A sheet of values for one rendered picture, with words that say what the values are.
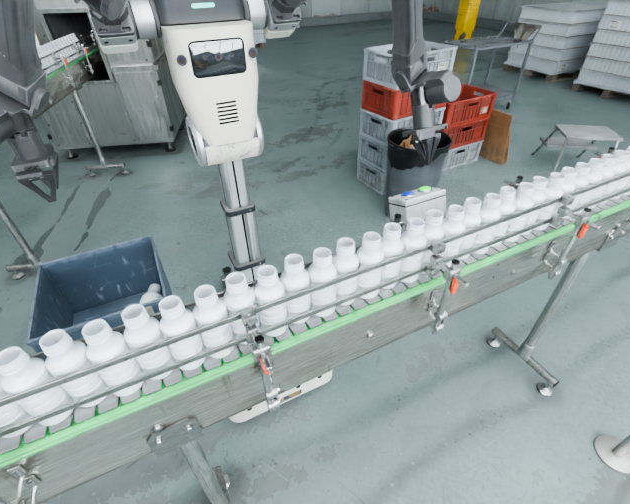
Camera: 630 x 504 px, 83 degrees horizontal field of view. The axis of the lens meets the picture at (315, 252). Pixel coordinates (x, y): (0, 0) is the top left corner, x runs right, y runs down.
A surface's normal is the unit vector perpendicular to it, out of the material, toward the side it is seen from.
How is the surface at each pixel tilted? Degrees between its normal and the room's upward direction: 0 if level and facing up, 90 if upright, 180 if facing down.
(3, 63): 107
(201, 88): 90
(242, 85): 90
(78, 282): 90
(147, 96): 90
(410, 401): 0
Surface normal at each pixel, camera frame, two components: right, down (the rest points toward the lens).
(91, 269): 0.44, 0.56
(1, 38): -0.21, 0.82
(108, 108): 0.14, 0.62
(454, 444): -0.01, -0.78
